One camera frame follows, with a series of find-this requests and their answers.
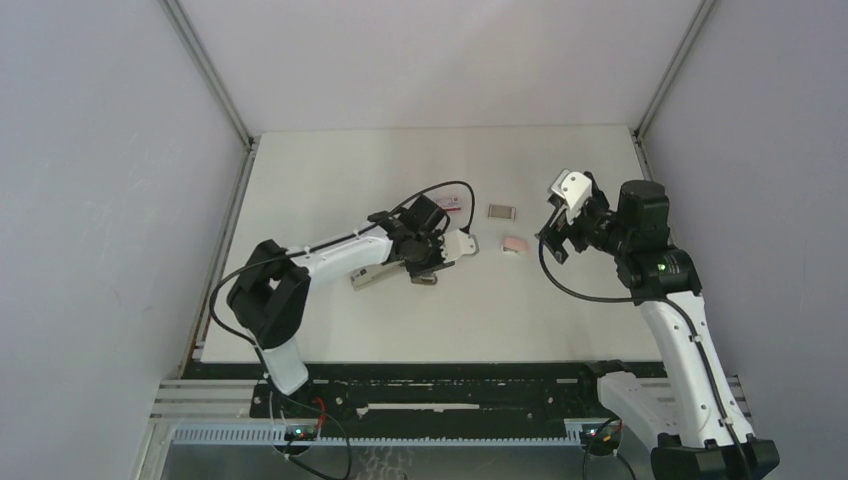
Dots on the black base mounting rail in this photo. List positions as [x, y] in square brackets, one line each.
[459, 401]

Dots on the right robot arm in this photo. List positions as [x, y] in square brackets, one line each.
[705, 434]

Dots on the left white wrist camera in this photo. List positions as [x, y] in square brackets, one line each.
[456, 244]

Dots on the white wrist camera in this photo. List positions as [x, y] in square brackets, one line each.
[569, 193]
[456, 244]

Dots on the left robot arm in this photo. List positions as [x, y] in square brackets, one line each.
[270, 293]

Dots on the controller board with wires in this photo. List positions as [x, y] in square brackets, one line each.
[306, 434]
[601, 435]

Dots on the left controller board with wires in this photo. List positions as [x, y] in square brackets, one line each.
[306, 434]

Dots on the grey staple tray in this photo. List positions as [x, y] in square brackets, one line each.
[501, 212]

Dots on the right controller board with wires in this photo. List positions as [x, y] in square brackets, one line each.
[601, 435]

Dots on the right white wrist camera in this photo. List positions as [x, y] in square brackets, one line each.
[569, 193]

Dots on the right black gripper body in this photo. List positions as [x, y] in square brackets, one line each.
[592, 227]

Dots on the red white staple box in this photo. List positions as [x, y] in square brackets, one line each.
[449, 204]

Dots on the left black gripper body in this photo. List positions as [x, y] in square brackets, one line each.
[426, 255]

